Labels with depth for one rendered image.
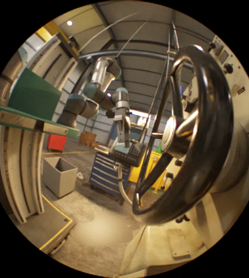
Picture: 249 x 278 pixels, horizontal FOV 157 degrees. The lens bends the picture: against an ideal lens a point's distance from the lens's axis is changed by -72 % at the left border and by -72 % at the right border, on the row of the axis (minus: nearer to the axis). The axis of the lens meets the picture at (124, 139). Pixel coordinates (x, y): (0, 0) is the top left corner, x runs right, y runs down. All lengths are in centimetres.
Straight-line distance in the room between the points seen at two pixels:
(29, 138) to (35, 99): 27
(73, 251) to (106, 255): 36
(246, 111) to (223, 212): 26
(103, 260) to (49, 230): 64
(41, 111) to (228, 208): 86
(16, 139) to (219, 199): 94
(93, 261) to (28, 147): 123
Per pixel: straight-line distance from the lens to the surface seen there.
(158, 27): 779
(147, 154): 36
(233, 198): 30
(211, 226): 33
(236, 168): 22
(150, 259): 78
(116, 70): 82
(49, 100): 65
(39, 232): 105
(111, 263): 132
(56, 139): 380
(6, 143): 65
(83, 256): 129
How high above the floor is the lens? 125
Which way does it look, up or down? 2 degrees up
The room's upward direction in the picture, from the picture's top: 18 degrees clockwise
